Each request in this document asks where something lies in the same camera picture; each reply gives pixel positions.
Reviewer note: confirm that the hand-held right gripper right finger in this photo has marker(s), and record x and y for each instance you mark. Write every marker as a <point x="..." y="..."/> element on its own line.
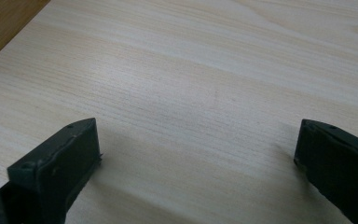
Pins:
<point x="338" y="161"/>

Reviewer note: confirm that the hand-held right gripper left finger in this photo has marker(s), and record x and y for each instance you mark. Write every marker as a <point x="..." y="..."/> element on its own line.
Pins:
<point x="59" y="168"/>

